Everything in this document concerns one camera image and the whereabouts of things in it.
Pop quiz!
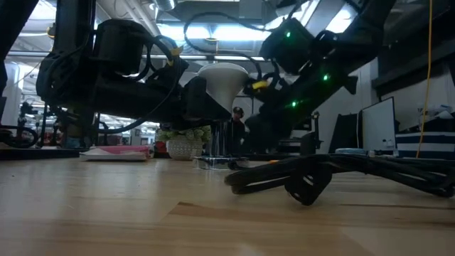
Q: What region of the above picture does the blue tape roll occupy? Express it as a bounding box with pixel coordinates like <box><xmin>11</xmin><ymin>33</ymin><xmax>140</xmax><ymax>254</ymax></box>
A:
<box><xmin>336</xmin><ymin>147</ymin><xmax>369</xmax><ymax>156</ymax></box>

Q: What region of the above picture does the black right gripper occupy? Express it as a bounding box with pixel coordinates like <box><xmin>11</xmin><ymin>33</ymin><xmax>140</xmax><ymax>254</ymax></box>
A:
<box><xmin>248</xmin><ymin>76</ymin><xmax>314</xmax><ymax>118</ymax></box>

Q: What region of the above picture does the black lamp power cord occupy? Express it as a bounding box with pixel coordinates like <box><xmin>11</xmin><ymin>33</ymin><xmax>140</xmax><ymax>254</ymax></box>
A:
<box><xmin>223</xmin><ymin>152</ymin><xmax>455</xmax><ymax>207</ymax></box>

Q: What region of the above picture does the brown spiral notebook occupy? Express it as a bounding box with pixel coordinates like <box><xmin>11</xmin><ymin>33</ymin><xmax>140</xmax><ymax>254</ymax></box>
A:
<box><xmin>78</xmin><ymin>148</ymin><xmax>153</xmax><ymax>162</ymax></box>

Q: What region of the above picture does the yellow cable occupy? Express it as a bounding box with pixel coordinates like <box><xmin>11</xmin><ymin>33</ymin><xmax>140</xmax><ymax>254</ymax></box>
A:
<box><xmin>416</xmin><ymin>0</ymin><xmax>434</xmax><ymax>157</ymax></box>

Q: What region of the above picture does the green plant in white pot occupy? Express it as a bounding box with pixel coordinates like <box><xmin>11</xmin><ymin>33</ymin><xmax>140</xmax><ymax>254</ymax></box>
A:
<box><xmin>156</xmin><ymin>124</ymin><xmax>213</xmax><ymax>161</ymax></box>

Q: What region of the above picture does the navy white striped box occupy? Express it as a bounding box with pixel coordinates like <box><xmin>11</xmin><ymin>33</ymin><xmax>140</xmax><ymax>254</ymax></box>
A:
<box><xmin>395</xmin><ymin>130</ymin><xmax>455</xmax><ymax>159</ymax></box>

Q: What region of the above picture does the white whiteboard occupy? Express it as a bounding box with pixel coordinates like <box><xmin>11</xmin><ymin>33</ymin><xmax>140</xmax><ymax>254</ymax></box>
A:
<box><xmin>361</xmin><ymin>96</ymin><xmax>397</xmax><ymax>152</ymax></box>

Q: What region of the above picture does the black robot station equipment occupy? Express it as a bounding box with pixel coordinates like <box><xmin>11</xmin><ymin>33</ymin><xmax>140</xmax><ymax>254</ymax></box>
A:
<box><xmin>300</xmin><ymin>112</ymin><xmax>323</xmax><ymax>154</ymax></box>

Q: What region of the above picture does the chrome lamp base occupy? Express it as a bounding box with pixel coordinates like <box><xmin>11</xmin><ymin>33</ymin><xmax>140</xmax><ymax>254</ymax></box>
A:
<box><xmin>193</xmin><ymin>119</ymin><xmax>250</xmax><ymax>171</ymax></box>

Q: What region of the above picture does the black leaning panel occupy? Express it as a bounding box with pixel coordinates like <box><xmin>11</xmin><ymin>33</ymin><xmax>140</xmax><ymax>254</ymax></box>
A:
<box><xmin>326</xmin><ymin>112</ymin><xmax>360</xmax><ymax>156</ymax></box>

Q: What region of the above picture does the white globe lightbulb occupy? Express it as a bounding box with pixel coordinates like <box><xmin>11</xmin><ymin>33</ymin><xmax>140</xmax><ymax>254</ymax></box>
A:
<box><xmin>197</xmin><ymin>63</ymin><xmax>250</xmax><ymax>114</ymax></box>

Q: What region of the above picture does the white plastic bag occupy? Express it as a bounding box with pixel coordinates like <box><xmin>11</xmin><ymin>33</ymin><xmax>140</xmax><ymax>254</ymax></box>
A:
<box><xmin>417</xmin><ymin>102</ymin><xmax>455</xmax><ymax>121</ymax></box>

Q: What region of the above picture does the person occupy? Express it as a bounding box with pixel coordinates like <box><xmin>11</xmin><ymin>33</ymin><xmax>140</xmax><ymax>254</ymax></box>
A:
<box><xmin>230</xmin><ymin>106</ymin><xmax>247</xmax><ymax>156</ymax></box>

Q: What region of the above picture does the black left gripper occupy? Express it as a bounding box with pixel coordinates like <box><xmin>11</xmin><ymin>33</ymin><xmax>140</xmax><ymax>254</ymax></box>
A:
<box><xmin>159</xmin><ymin>75</ymin><xmax>232</xmax><ymax>131</ymax></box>

